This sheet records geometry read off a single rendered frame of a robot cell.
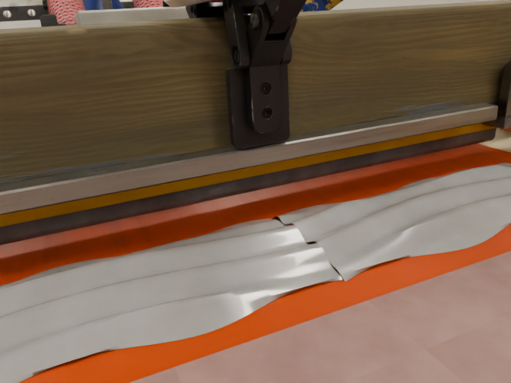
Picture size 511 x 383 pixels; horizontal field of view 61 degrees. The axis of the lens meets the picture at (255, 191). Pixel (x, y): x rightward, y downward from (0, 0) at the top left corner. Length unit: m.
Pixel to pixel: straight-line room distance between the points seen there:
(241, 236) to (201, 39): 0.10
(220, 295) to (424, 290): 0.08
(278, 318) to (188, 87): 0.12
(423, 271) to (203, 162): 0.11
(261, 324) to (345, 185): 0.15
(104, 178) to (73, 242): 0.05
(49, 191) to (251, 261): 0.10
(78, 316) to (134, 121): 0.10
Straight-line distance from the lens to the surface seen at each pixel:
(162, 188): 0.24
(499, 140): 0.41
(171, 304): 0.17
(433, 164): 0.33
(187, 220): 0.25
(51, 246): 0.25
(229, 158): 0.23
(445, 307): 0.18
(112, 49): 0.22
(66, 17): 0.70
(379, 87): 0.28
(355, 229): 0.21
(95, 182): 0.21
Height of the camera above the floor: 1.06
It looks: 21 degrees down
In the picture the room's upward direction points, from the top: 4 degrees counter-clockwise
